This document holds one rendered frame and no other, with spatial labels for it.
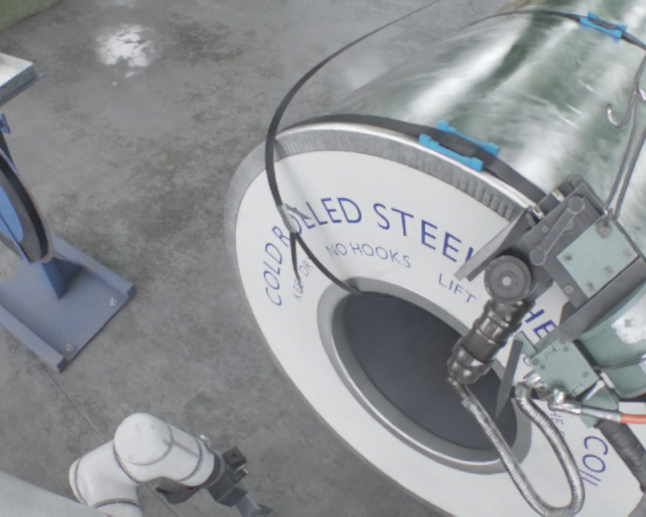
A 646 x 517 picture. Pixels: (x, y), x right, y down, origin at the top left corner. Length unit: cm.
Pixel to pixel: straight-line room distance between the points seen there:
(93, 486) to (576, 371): 73
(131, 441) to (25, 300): 186
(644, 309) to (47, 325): 231
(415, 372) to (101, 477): 92
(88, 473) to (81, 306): 165
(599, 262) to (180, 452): 66
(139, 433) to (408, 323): 90
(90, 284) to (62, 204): 61
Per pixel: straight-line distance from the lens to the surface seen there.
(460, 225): 96
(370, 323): 155
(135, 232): 285
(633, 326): 69
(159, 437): 94
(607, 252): 70
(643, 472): 83
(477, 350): 82
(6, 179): 202
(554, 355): 74
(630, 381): 73
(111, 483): 101
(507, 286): 74
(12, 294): 282
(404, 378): 162
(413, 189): 98
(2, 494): 77
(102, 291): 264
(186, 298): 253
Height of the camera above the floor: 191
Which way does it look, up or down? 46 degrees down
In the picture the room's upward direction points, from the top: 1 degrees counter-clockwise
